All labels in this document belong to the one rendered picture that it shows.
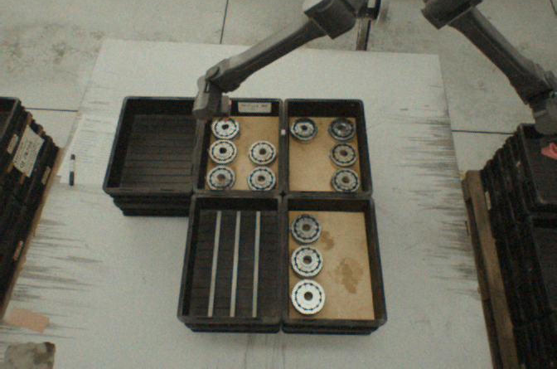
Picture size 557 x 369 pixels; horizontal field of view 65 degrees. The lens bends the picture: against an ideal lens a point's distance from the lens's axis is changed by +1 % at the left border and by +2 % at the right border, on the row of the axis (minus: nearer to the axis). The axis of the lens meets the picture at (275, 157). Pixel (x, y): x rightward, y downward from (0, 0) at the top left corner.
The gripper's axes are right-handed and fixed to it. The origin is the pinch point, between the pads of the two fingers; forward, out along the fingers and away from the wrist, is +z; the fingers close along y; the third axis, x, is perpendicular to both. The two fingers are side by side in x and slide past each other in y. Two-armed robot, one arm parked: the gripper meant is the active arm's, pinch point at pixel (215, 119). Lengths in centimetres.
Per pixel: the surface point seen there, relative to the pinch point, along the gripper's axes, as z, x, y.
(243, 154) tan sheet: 23.6, 0.2, 7.2
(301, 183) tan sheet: 23.5, -11.6, 28.8
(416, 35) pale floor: 111, 147, 115
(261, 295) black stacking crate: 23, -51, 16
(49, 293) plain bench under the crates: 35, -49, -57
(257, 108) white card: 18.5, 17.8, 12.0
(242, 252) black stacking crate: 22.8, -37.3, 9.0
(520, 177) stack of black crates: 58, 9, 128
